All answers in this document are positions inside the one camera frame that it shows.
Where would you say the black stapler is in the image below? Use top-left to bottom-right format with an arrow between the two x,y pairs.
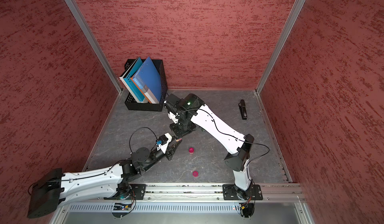
239,99 -> 248,120

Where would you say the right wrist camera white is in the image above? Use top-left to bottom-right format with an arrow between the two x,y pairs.
168,111 -> 179,124

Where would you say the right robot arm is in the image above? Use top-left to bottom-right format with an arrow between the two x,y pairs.
164,93 -> 270,201

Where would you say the blue book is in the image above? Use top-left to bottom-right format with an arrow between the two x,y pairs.
133,57 -> 162,104

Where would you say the orange spine book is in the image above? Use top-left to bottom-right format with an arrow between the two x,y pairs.
129,78 -> 149,103

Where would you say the black mesh file holder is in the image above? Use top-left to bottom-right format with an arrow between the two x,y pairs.
120,57 -> 168,112

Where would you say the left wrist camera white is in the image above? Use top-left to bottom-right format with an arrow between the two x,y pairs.
156,133 -> 173,154

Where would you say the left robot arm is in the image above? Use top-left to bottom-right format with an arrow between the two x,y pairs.
27,133 -> 182,219

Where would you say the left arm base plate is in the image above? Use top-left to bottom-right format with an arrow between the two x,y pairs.
118,184 -> 147,201

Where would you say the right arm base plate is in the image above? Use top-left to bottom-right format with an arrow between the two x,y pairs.
222,184 -> 263,201

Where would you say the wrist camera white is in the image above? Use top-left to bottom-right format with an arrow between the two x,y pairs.
156,133 -> 173,154
168,111 -> 179,124

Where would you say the teal book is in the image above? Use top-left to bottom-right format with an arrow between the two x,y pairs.
120,57 -> 147,103

